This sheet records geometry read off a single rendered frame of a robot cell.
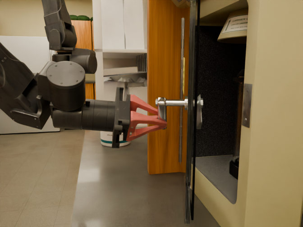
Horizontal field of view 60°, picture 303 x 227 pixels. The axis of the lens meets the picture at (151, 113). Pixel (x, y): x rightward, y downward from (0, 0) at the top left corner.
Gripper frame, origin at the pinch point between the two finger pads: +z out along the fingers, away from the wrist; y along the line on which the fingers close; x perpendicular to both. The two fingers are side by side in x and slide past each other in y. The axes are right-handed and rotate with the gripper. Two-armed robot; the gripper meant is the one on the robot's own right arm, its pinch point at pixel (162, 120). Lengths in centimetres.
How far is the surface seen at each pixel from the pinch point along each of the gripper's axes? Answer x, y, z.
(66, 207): 207, 63, -39
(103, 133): 50, 33, -11
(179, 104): -6.6, -1.6, 1.5
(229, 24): -14.0, 14.3, 11.6
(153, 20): -1.7, 34.3, -0.2
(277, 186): -0.7, -13.1, 19.1
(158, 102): -6.1, -1.3, -2.0
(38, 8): 254, 485, -163
